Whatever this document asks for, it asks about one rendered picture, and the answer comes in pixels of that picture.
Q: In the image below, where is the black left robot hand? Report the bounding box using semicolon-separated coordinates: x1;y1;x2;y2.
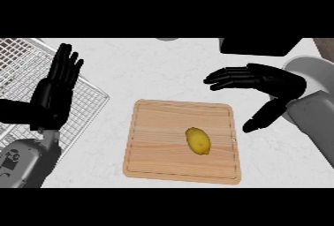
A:
0;42;86;132

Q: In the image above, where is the black appliance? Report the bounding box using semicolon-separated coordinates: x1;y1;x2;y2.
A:
218;38;305;57

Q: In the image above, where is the grey pot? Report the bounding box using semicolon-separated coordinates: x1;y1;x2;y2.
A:
281;55;334;96

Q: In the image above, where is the wooden cutting board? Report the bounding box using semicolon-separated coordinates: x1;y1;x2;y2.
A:
122;98;243;186

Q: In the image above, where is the white wire basket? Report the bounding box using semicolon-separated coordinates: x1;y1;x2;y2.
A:
0;38;111;166

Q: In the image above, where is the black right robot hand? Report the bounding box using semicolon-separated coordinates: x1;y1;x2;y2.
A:
203;63;308;134

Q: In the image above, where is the yellow lemon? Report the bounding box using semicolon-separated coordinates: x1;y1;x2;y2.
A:
184;126;213;156

